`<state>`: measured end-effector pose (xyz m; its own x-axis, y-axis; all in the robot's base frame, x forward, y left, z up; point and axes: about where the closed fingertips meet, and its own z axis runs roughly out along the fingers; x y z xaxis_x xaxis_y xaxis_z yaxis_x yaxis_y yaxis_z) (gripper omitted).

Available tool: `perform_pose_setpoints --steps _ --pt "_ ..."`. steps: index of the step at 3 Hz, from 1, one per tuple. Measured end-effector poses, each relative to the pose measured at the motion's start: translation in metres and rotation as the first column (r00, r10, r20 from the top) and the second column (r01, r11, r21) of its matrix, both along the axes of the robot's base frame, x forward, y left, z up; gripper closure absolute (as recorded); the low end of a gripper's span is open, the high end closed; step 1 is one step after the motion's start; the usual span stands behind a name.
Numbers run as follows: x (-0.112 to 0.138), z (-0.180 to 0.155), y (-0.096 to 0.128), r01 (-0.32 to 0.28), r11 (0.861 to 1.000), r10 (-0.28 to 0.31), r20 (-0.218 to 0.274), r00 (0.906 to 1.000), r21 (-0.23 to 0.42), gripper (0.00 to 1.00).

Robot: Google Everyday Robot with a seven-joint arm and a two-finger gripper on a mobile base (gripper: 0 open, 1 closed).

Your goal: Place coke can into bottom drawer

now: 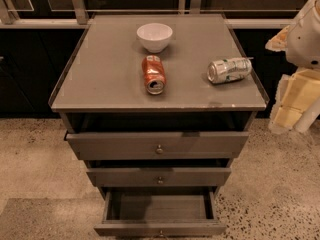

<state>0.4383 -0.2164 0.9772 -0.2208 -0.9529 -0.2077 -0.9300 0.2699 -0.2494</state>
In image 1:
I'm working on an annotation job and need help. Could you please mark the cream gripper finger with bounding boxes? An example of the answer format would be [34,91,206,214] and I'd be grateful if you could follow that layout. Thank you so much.
[269,67,320,134]
[265,25,289,52]

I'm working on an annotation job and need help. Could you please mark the red coke can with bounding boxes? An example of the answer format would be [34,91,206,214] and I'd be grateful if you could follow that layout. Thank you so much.
[142,55,166,95]

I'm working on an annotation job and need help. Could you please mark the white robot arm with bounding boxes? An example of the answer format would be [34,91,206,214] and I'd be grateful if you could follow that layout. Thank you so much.
[265,0,320,134]

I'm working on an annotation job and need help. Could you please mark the grey drawer cabinet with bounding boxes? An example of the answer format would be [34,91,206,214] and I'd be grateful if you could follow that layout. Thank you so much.
[48,13,270,238]

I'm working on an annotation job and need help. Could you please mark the bottom grey drawer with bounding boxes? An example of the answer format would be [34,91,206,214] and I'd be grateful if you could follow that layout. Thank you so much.
[95,187,226,237]

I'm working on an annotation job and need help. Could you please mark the grey drawer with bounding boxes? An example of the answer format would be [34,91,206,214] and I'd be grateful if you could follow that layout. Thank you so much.
[87,167,231,187]
[95,187,226,237]
[66,132,248,160]

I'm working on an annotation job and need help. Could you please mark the middle grey drawer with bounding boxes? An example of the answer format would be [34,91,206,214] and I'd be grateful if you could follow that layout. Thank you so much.
[87,167,231,187]

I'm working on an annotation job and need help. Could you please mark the top grey drawer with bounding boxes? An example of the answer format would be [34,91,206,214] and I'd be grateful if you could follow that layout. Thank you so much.
[66,132,248,160]

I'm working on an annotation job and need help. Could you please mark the white ceramic bowl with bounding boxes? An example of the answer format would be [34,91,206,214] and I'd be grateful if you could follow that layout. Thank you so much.
[136,23,173,53]

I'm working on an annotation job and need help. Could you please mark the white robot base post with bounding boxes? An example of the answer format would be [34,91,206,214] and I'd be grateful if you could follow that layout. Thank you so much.
[294,97,320,133]

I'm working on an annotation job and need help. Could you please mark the metal railing frame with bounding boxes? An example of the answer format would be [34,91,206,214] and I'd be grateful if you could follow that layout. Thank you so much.
[0,0,307,29]

